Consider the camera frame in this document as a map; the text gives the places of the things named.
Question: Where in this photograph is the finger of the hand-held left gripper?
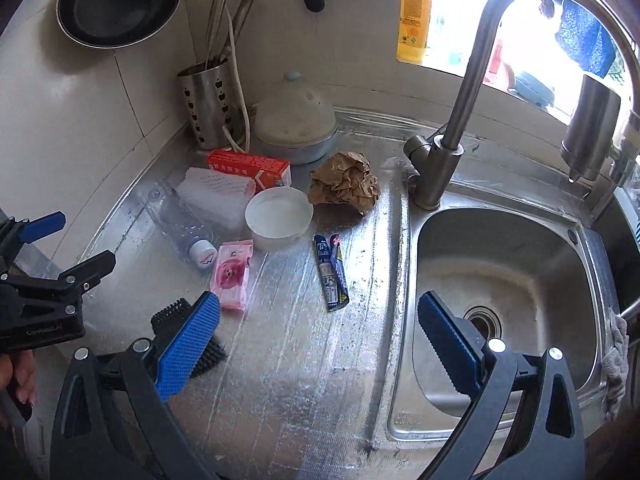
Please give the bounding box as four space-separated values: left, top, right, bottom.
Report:
0 251 117 307
0 211 67 267

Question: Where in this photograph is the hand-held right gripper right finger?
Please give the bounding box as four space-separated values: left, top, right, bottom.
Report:
418 291 586 480

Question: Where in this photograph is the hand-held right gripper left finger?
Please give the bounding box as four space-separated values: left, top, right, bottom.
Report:
50 291 223 480

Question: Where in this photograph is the pink tissue packet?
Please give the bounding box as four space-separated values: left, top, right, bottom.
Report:
209 240 254 311

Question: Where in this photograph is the clear plastic bottle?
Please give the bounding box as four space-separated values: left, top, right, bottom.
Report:
146 187 218 269

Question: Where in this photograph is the blue snack wrapper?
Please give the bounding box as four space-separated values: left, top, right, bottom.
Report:
313 233 350 313

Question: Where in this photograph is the white sponge cloth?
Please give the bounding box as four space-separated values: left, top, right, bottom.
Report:
175 167 257 233

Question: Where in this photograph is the white plastic bowl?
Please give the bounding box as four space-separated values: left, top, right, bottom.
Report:
244 187 314 252

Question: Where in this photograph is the red cardboard box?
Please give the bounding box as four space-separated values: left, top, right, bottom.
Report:
206 148 292 188

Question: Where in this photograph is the brown paper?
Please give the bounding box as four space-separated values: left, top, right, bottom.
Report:
307 152 381 216

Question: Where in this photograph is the person's left hand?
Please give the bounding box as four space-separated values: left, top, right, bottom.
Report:
0 350 37 427

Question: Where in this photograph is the black scrub brush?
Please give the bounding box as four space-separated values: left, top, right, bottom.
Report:
150 297 227 379

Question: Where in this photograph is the stainless steel sink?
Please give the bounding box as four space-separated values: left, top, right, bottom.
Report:
387 180 621 443

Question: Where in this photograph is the grey rag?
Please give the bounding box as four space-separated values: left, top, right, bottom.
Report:
599 309 632 423

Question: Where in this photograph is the steel utensil holder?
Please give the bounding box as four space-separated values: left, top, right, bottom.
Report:
177 57 239 150

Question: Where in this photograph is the black frying pan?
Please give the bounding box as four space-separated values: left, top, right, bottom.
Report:
56 0 182 50

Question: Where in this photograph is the egg steamer with clear dome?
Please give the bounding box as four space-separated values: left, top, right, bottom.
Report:
252 71 340 166

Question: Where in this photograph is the steel kitchen faucet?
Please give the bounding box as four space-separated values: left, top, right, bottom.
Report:
403 0 632 211

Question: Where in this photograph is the clear bottle with blue cap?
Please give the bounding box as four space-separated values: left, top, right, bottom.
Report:
429 0 472 67

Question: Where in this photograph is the yellow bottle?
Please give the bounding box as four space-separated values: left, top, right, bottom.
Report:
396 0 434 65

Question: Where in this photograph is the white power cable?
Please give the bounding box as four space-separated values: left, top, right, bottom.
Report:
221 5 252 153

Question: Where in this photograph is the metal utensil handle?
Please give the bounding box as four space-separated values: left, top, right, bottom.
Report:
204 0 234 70
219 0 258 63

